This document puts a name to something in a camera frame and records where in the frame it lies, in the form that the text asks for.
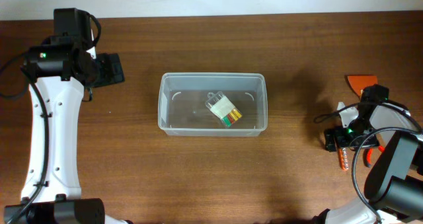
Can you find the orange scraper with wooden handle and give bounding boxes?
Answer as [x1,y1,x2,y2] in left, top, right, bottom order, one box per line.
[346,75,378,98]

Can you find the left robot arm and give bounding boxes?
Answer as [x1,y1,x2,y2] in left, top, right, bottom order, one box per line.
[3,8,125,223]

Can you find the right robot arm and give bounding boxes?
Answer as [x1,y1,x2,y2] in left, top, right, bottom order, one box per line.
[312,84,422,223]

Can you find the right black cable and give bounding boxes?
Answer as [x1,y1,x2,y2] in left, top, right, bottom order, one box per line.
[313,100,423,224]

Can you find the clear case of coloured bits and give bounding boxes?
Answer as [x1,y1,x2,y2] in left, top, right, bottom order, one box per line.
[205,91,243,128]

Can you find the clear plastic storage container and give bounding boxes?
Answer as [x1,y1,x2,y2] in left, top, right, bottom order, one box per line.
[158,72,268,137]

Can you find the orange rail of sockets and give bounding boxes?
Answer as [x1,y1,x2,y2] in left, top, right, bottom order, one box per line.
[338,148,349,171]

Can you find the left black cable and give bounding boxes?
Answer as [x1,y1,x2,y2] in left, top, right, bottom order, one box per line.
[0,12,102,224]

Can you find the black cable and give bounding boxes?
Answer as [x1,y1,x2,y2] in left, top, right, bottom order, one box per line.
[313,100,423,224]
[0,12,102,224]

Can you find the red handled pliers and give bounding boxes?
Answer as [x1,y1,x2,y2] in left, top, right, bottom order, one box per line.
[364,146,385,168]

